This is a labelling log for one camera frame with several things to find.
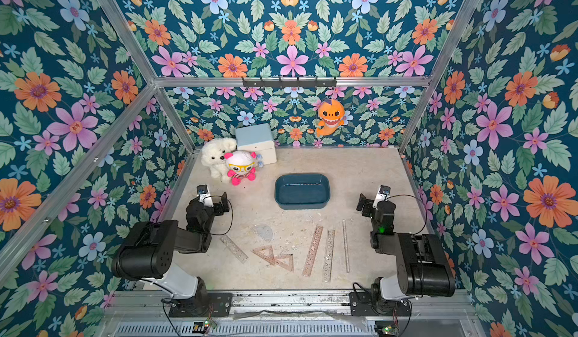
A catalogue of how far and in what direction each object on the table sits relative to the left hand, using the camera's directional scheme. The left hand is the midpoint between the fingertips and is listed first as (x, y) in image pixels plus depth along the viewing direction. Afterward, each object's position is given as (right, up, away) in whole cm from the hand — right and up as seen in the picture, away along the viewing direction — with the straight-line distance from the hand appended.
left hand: (214, 191), depth 93 cm
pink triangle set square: (+23, -23, -7) cm, 33 cm away
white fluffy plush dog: (-1, +15, +1) cm, 15 cm away
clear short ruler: (+13, -23, -8) cm, 27 cm away
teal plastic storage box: (+37, -1, +9) cm, 38 cm away
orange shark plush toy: (+50, +34, +5) cm, 61 cm away
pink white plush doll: (+11, +12, 0) cm, 16 cm away
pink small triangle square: (+31, -25, -9) cm, 41 cm away
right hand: (+67, -1, -1) cm, 67 cm away
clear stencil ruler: (+48, -19, -4) cm, 52 cm away
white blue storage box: (+15, +24, +12) cm, 31 cm away
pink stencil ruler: (+41, -23, -6) cm, 47 cm away
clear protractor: (+21, -16, -2) cm, 27 cm away
